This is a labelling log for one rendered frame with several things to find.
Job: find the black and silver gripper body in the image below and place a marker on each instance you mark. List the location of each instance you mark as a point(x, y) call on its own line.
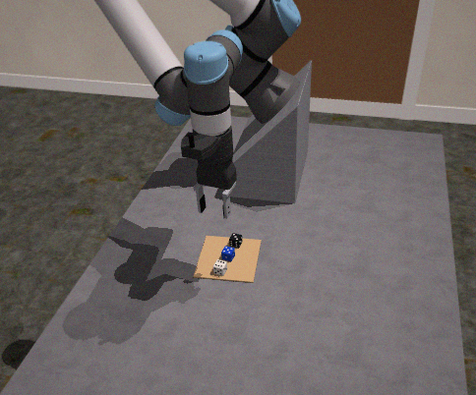
point(211, 144)

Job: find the tan flat mat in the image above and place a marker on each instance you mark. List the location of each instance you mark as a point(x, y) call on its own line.
point(243, 266)

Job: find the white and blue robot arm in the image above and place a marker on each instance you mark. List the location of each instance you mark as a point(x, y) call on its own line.
point(228, 58)

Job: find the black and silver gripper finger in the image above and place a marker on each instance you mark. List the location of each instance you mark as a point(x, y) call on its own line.
point(200, 197)
point(226, 202)

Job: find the blue die with white pips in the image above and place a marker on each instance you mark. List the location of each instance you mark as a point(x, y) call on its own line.
point(228, 253)

